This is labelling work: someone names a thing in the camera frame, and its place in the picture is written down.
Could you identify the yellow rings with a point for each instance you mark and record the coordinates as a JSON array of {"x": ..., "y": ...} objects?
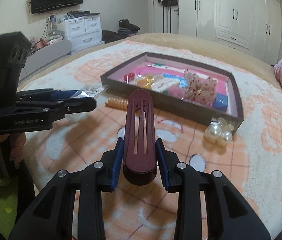
[{"x": 147, "y": 81}]

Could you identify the large pearl hair clip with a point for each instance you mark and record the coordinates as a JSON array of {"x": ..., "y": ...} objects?
[{"x": 219, "y": 132}]

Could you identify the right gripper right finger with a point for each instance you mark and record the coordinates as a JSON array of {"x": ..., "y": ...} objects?
[{"x": 229, "y": 215}]

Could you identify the peach spiral hair clip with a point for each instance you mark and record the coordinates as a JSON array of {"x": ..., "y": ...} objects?
[{"x": 117, "y": 103}]

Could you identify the tan bed cover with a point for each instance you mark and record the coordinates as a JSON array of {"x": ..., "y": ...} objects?
[{"x": 195, "y": 45}]

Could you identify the white door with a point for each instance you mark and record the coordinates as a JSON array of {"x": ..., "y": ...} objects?
[{"x": 162, "y": 19}]

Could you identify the clutter on side desk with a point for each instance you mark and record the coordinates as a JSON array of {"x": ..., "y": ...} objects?
[{"x": 34, "y": 27}]

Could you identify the pearl earrings card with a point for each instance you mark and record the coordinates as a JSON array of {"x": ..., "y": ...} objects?
[{"x": 90, "y": 91}]

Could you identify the beige dotted mesh hair bow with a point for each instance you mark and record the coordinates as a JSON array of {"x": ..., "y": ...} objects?
[{"x": 202, "y": 92}]

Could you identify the pile of dark clothes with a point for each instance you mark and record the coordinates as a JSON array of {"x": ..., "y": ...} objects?
[{"x": 126, "y": 29}]

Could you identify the white wardrobe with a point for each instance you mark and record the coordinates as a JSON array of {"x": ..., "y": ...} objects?
[{"x": 253, "y": 27}]

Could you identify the white pink hair claw clip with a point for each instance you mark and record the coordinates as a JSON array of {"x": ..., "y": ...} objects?
[{"x": 164, "y": 83}]

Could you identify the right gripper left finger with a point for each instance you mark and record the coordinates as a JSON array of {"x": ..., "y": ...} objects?
[{"x": 50, "y": 215}]

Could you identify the maroon hair barrette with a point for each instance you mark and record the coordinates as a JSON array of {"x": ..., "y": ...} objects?
[{"x": 140, "y": 161}]

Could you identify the white drawer cabinet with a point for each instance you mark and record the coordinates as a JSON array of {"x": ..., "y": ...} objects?
[{"x": 83, "y": 32}]

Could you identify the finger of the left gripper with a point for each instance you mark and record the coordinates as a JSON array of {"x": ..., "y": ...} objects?
[
  {"x": 76, "y": 106},
  {"x": 47, "y": 94}
]

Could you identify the dark cardboard box tray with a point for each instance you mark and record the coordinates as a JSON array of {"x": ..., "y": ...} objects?
[{"x": 183, "y": 108}]

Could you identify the small blue box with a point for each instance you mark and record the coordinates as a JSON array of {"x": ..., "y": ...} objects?
[{"x": 221, "y": 102}]

